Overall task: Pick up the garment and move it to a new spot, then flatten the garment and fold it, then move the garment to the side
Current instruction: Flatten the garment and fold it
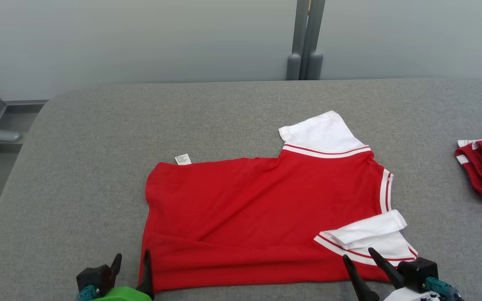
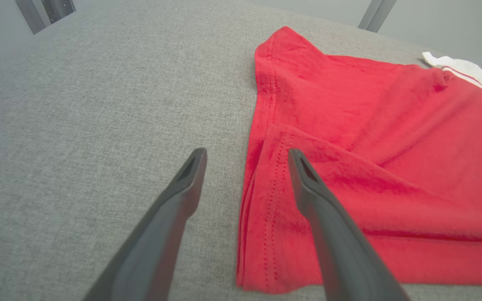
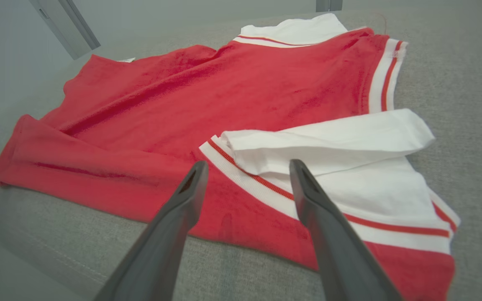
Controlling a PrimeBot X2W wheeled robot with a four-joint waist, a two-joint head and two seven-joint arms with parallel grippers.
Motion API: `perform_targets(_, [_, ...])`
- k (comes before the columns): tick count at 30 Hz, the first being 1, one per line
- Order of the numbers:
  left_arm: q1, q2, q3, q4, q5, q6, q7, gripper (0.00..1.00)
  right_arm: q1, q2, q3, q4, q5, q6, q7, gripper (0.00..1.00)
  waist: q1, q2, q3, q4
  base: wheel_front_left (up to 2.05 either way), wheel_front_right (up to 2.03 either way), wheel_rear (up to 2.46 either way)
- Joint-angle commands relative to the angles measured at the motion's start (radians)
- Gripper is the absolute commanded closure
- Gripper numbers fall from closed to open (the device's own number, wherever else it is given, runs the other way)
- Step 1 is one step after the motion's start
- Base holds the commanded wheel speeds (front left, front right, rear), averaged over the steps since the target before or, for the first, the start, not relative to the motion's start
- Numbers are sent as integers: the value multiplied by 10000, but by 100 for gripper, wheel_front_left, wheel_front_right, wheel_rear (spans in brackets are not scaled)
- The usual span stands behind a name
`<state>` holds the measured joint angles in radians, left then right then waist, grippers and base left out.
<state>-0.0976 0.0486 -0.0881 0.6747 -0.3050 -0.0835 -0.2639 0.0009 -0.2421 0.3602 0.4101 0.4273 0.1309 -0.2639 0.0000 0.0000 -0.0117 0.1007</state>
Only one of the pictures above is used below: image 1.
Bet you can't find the teal cable connector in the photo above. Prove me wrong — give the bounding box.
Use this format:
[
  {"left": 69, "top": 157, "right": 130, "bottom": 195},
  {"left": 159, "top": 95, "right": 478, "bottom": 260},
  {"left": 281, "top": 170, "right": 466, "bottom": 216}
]
[
  {"left": 423, "top": 277, "right": 459, "bottom": 301},
  {"left": 75, "top": 284, "right": 101, "bottom": 301}
]

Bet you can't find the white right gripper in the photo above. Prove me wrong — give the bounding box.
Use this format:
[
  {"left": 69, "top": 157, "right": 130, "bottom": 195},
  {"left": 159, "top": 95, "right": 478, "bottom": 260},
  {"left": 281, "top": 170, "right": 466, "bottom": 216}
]
[{"left": 342, "top": 247, "right": 438, "bottom": 301}]

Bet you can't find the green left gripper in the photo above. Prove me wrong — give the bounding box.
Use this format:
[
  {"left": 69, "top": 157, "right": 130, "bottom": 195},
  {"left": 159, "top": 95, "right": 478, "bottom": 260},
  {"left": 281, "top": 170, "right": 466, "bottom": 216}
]
[{"left": 92, "top": 250, "right": 155, "bottom": 301}]

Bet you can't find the red and white t-shirt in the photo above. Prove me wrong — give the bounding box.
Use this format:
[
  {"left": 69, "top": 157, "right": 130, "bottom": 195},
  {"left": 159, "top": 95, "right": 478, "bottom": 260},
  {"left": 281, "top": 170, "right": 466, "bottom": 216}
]
[{"left": 138, "top": 110, "right": 418, "bottom": 293}]

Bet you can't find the teal left cable connector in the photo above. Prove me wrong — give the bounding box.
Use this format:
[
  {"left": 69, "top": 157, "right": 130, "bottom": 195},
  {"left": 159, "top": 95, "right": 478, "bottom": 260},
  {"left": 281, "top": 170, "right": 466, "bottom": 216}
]
[{"left": 75, "top": 284, "right": 101, "bottom": 301}]

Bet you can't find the grey vertical partition post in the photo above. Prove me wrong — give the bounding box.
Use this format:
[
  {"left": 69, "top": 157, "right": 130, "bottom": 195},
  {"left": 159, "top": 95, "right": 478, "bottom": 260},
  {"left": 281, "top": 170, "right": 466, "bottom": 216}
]
[{"left": 286, "top": 0, "right": 326, "bottom": 81}]

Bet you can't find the teal right cable connector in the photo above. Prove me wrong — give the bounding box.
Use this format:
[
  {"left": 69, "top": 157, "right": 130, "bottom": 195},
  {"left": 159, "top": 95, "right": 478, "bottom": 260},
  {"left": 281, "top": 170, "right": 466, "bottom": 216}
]
[{"left": 423, "top": 277, "right": 459, "bottom": 301}]

